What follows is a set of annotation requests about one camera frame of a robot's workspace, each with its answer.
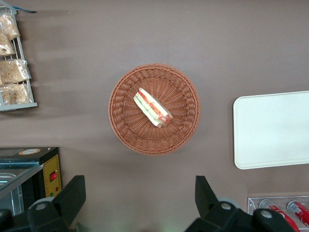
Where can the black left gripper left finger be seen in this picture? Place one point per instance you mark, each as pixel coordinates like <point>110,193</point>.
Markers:
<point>70,193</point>

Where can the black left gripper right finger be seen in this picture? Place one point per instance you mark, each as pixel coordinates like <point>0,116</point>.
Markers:
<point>205,195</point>

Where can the beige plastic tray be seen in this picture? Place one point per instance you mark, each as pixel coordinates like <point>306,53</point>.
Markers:
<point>270,130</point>

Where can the black food warmer yellow panel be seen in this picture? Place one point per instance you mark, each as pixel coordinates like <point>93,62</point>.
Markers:
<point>51,164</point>

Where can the clear acrylic bottle rack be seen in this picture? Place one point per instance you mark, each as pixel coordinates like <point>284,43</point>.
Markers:
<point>253,201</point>

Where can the red cola bottle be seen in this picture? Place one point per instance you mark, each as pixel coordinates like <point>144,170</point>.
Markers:
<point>281,211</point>
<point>299,210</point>

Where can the round brown wicker basket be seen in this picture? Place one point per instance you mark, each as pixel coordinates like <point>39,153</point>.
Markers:
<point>125,135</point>

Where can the wrapped triangle sandwich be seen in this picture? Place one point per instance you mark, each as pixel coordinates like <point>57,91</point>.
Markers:
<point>150,106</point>

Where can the clear bagged pastry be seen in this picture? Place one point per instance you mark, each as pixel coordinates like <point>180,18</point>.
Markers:
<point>6,47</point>
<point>17,93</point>
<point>14,71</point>
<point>8,25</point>

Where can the blue strip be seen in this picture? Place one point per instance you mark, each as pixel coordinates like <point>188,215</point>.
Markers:
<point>25,10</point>

